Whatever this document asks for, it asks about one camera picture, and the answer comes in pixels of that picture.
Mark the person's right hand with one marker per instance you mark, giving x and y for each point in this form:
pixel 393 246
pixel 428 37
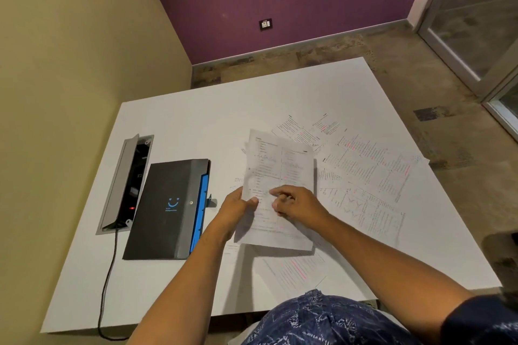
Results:
pixel 301 205

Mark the person's left hand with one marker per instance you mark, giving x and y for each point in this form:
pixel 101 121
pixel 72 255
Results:
pixel 230 215

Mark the person's left thumb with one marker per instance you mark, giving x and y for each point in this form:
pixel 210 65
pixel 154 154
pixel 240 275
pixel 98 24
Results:
pixel 251 203

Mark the person's right thumb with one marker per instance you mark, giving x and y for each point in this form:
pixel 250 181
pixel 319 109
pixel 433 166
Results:
pixel 280 207

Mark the white printed paper sheet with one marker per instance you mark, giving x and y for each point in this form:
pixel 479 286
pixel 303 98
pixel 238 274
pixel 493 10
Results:
pixel 293 272
pixel 372 162
pixel 364 211
pixel 275 171
pixel 301 130

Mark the person's left forearm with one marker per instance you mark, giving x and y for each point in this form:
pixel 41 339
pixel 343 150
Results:
pixel 182 292

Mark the person's right forearm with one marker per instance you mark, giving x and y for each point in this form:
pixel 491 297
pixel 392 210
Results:
pixel 388 272

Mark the black and blue expanding file folder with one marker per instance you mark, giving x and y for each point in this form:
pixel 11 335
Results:
pixel 166 211

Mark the blue patterned shirt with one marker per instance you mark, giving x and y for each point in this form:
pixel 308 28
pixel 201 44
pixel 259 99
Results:
pixel 323 320

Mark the grey table power socket box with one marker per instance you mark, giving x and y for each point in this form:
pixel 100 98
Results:
pixel 123 183

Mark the black wall socket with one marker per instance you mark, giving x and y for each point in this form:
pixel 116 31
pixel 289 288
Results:
pixel 265 24

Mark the glass door with white frame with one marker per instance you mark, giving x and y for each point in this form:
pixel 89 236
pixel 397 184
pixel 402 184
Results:
pixel 473 21

